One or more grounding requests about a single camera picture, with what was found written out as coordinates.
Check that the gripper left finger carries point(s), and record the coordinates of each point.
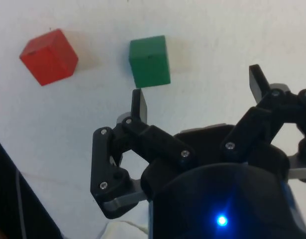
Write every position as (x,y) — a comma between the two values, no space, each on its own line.
(103,159)

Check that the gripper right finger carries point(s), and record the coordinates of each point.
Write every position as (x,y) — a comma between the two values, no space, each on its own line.
(254,122)

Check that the green cube block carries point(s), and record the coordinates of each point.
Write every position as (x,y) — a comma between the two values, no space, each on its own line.
(150,63)

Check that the red cube block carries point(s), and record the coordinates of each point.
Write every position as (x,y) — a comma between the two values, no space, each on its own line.
(48,58)

